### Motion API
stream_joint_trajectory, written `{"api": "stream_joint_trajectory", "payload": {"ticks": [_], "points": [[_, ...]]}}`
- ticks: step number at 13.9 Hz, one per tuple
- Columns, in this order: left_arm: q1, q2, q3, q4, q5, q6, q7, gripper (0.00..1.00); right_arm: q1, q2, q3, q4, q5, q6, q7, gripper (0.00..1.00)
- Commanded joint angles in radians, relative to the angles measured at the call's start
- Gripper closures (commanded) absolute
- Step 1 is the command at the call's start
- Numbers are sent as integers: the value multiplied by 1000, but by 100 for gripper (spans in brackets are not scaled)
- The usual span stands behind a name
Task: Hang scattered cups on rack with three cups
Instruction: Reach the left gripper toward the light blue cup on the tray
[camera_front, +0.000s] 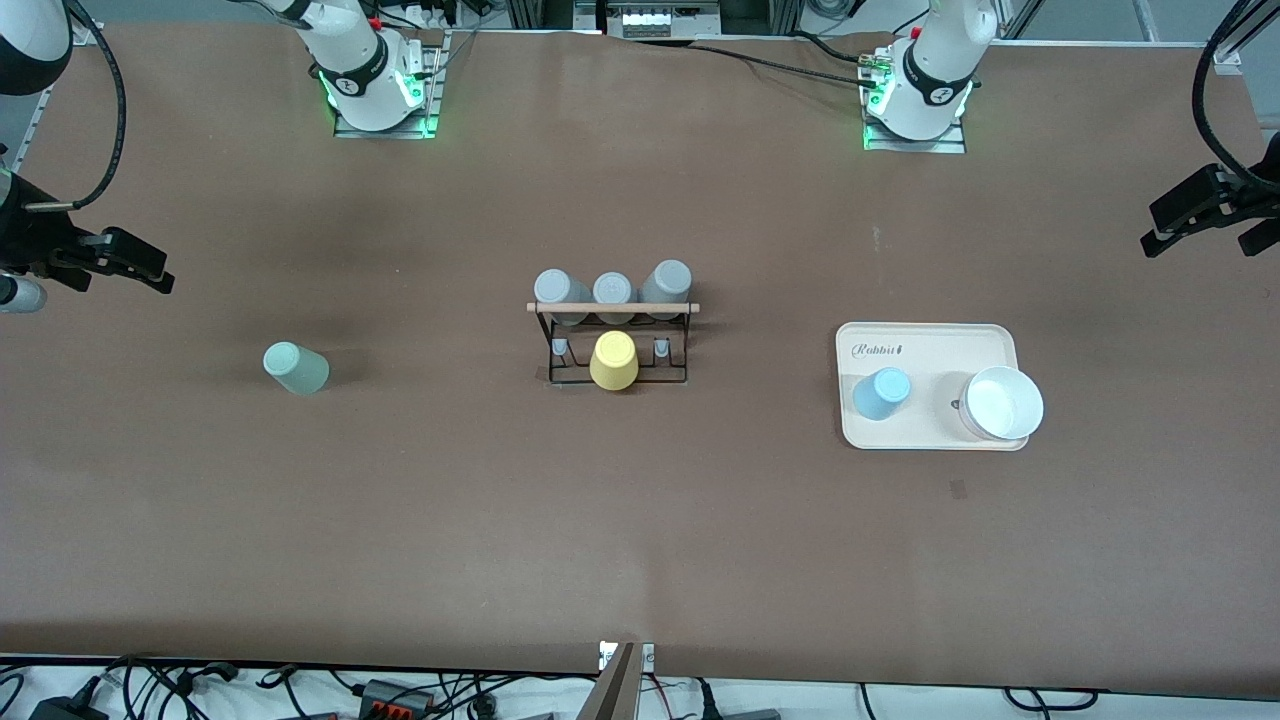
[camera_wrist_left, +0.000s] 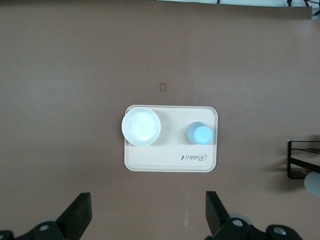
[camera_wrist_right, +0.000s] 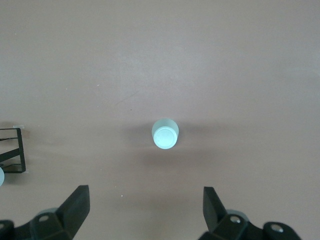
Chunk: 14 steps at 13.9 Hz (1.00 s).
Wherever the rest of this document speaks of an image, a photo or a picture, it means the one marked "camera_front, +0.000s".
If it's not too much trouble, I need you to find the mint green cup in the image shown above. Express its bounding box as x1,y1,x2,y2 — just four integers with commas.
263,341,331,395

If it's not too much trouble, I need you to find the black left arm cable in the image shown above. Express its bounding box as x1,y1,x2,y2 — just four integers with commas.
1190,0,1280,196

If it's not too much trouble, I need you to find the grey cup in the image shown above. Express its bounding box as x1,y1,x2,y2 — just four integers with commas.
533,268,593,327
638,259,694,321
592,271,635,326

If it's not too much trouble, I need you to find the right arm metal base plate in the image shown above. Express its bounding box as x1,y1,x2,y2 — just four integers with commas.
332,28,446,140

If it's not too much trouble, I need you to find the light blue cup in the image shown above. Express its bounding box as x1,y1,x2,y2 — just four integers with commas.
852,367,912,421

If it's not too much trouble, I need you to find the black box with red terminals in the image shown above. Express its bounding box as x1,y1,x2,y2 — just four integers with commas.
358,678,438,720

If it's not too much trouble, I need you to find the black table cable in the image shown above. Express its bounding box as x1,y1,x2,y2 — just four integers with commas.
790,30,871,65
640,38,881,89

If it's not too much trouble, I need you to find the yellow cup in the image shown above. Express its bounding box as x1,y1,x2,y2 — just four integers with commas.
589,331,640,392

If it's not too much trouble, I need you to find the beige rabbit tray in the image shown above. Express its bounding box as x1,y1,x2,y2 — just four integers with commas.
835,321,1031,452

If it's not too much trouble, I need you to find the white power strip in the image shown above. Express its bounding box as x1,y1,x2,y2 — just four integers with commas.
608,0,721,39

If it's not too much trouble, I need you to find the white bowl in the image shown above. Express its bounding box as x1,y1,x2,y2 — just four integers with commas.
957,365,1045,442

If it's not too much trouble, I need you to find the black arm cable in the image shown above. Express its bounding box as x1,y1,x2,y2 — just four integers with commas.
25,0,129,213
1190,0,1280,196

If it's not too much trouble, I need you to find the black wire cup rack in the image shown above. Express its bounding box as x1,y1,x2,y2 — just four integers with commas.
527,298,701,386

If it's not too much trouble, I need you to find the black power adapter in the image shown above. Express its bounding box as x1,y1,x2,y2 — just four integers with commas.
28,695,111,720

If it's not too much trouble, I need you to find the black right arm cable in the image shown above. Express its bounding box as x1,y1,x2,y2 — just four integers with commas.
25,0,129,213

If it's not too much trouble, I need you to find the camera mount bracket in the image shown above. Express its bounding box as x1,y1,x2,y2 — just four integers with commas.
578,640,656,720

